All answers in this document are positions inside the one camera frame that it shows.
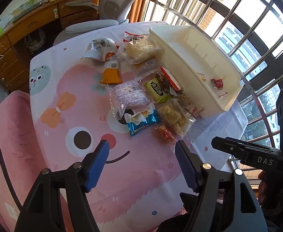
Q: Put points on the small red orange packet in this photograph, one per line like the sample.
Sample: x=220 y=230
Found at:
x=166 y=134

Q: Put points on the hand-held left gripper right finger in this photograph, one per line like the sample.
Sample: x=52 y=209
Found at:
x=186 y=166

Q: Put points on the pink white bread packet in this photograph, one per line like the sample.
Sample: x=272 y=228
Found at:
x=129 y=94

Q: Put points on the orange snack bar packet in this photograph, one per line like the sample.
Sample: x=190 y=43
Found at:
x=111 y=75

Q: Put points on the person's right hand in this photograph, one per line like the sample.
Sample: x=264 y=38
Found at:
x=267 y=183

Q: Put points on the large clear rice cake packet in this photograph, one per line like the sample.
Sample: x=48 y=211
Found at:
x=141 y=50

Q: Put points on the grey bag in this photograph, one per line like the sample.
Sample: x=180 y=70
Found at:
x=34 y=42

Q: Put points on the wooden desk with drawers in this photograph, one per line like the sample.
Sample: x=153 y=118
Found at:
x=30 y=21

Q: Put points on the clear packet with red strip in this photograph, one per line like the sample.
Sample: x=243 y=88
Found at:
x=134 y=37

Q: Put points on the blue cake packet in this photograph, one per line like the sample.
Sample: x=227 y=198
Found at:
x=143 y=124

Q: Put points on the person's dark clothing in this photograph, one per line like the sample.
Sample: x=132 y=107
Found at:
x=172 y=224

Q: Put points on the red white cookie packet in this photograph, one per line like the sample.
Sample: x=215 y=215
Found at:
x=171 y=78

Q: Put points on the clear floss roll packet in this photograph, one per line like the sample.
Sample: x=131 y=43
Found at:
x=174 y=116

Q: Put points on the green yellow snack packet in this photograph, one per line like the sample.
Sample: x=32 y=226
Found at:
x=157 y=91

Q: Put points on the printed desk mat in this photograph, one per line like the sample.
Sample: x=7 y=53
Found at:
x=35 y=2

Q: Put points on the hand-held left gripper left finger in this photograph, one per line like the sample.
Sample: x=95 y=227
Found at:
x=96 y=166

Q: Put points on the small red candy packet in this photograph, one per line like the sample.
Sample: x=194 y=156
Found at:
x=217 y=83

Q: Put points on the silver white snack packet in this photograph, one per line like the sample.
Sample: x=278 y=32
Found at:
x=99 y=48

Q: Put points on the metal window grille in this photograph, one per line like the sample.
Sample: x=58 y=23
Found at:
x=248 y=87

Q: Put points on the grey office chair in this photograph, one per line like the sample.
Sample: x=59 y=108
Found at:
x=112 y=4

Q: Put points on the white plastic storage bin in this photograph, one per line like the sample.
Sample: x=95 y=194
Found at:
x=192 y=53

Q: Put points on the clear packet with brown snack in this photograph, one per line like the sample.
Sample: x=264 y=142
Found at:
x=147 y=65

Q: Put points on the small golden snack packet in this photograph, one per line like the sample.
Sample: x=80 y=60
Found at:
x=201 y=77

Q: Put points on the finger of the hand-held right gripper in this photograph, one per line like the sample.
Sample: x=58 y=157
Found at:
x=230 y=146

